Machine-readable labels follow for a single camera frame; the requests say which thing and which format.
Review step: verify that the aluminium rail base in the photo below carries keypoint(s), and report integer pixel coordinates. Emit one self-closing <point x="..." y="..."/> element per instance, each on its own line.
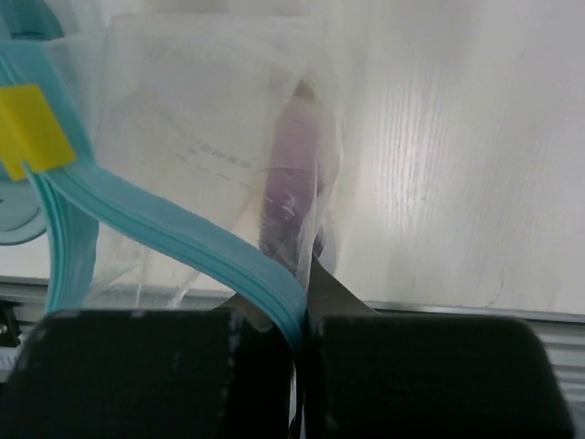
<point x="475" y="338"/>

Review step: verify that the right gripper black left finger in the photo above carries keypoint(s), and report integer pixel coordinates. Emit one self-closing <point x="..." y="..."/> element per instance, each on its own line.
<point x="102" y="373"/>

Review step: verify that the teal plastic tray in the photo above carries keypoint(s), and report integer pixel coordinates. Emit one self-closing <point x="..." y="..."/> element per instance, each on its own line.
<point x="21" y="219"/>

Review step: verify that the purple toy eggplant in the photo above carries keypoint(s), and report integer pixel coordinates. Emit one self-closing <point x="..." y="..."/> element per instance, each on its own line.
<point x="292" y="179"/>

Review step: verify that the clear zip top bag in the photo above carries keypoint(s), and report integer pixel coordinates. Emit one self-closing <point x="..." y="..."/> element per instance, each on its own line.
<point x="147" y="145"/>

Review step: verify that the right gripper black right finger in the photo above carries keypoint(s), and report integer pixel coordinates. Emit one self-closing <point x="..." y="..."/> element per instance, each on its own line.
<point x="360" y="391"/>

